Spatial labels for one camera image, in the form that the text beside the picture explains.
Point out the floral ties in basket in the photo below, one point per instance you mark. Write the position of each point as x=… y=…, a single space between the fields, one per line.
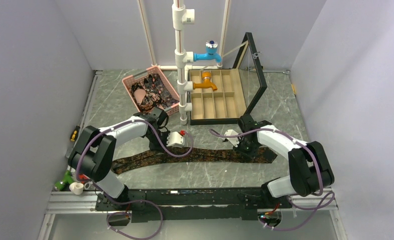
x=152 y=93

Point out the blue plastic faucet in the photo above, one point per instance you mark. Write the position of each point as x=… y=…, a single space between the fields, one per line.
x=211 y=53

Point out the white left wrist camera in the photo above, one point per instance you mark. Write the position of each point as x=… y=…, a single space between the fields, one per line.
x=175 y=139

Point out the black orange key-pattern tie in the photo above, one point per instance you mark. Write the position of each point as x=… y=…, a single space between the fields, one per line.
x=155 y=157

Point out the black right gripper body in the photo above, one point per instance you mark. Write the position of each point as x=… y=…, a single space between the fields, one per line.
x=249 y=149

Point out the white pvc pipe stand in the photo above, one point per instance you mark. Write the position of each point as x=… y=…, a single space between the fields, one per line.
x=180 y=17

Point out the green toy tool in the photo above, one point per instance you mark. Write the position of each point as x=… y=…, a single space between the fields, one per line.
x=66 y=180

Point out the white pipe fitting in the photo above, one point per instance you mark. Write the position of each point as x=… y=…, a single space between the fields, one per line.
x=76 y=188

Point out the orange plastic faucet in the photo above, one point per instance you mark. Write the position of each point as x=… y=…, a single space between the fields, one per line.
x=206 y=83

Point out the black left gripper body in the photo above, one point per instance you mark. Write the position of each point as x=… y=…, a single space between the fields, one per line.
x=155 y=142

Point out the red handled wrench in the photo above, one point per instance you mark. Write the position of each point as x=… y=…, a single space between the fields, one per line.
x=85 y=181

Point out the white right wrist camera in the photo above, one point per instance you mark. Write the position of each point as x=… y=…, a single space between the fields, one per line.
x=230 y=136

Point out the yellow black screwdriver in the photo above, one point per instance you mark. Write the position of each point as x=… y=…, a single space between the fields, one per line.
x=75 y=133

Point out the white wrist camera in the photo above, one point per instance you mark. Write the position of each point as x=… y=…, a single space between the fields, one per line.
x=230 y=136
x=175 y=139

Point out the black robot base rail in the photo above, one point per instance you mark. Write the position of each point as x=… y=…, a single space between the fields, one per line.
x=245 y=203

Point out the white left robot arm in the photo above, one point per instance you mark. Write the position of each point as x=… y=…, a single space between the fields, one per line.
x=94 y=151

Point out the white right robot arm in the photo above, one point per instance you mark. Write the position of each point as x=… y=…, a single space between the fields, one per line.
x=309 y=168

